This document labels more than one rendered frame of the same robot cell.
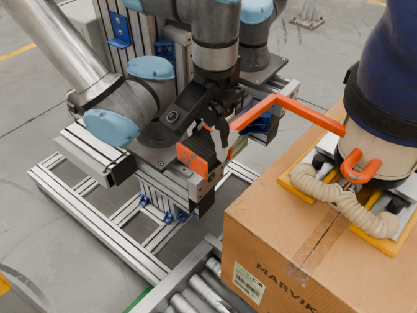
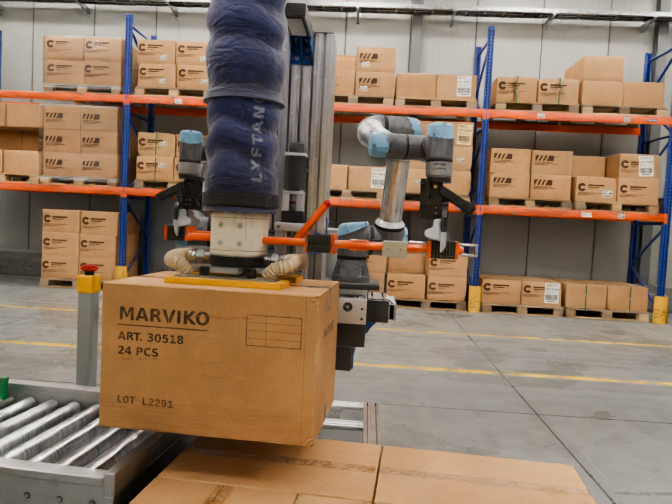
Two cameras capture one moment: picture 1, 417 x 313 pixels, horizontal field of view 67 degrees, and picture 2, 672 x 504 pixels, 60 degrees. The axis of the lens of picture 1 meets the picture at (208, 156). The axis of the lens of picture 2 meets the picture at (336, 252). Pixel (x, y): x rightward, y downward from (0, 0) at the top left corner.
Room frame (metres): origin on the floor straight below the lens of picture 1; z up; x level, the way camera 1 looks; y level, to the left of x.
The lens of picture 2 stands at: (-0.26, -1.99, 1.27)
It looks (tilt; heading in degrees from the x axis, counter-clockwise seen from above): 3 degrees down; 55
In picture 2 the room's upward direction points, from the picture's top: 3 degrees clockwise
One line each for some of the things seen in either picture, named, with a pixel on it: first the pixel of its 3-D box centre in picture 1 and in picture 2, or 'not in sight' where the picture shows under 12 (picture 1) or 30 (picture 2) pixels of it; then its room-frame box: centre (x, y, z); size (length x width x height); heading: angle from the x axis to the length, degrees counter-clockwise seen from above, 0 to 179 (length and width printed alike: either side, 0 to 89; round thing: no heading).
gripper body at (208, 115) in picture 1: (216, 89); (190, 193); (0.49, -0.01, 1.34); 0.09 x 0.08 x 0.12; 137
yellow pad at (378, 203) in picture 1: (405, 189); (227, 276); (0.44, -0.46, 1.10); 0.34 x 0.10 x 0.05; 137
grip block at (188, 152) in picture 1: (204, 151); (180, 232); (0.47, 0.01, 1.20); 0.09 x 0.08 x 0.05; 47
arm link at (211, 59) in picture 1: (213, 49); (189, 169); (0.48, -0.01, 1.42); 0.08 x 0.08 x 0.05
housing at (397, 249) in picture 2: not in sight; (395, 249); (0.84, -0.71, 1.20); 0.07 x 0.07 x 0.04; 47
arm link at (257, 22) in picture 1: (254, 17); (354, 238); (1.10, -0.16, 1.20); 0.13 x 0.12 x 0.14; 153
